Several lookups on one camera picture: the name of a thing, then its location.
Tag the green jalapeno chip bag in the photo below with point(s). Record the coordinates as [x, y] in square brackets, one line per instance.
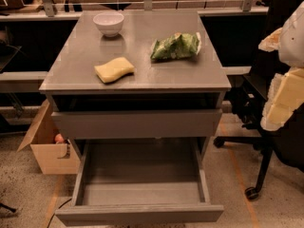
[177, 46]

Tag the grey drawer cabinet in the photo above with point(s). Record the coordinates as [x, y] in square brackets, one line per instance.
[72, 84]

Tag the open grey middle drawer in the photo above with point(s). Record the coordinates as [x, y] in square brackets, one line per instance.
[140, 181]

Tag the yellow sponge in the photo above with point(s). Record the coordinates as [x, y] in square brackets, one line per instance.
[114, 70]

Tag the white ceramic bowl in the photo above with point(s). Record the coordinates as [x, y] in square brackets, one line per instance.
[109, 23]

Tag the closed grey top drawer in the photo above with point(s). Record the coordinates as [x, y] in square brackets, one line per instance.
[137, 124]

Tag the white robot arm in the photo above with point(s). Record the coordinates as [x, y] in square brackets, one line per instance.
[291, 41]

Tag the black office chair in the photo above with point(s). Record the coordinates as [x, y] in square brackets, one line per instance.
[287, 142]

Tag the red object in box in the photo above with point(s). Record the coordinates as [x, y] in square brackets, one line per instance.
[59, 138]

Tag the open cardboard box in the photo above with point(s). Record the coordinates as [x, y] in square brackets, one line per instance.
[53, 157]

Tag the wooden back workbench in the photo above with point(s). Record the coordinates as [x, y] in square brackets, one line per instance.
[44, 10]

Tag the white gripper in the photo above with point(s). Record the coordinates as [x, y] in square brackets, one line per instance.
[294, 43]

